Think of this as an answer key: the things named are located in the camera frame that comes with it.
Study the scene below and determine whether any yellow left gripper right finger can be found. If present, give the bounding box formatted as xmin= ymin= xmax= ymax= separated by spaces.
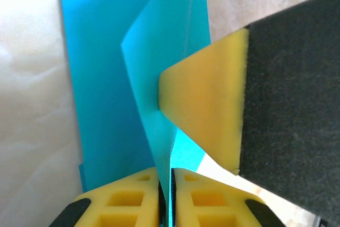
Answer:
xmin=169 ymin=167 xmax=287 ymax=227

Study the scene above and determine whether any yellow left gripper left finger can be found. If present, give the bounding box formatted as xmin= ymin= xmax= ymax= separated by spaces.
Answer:
xmin=49 ymin=167 xmax=164 ymax=227

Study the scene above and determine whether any blue paper sheet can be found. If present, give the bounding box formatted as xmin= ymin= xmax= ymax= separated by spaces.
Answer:
xmin=57 ymin=0 xmax=213 ymax=227

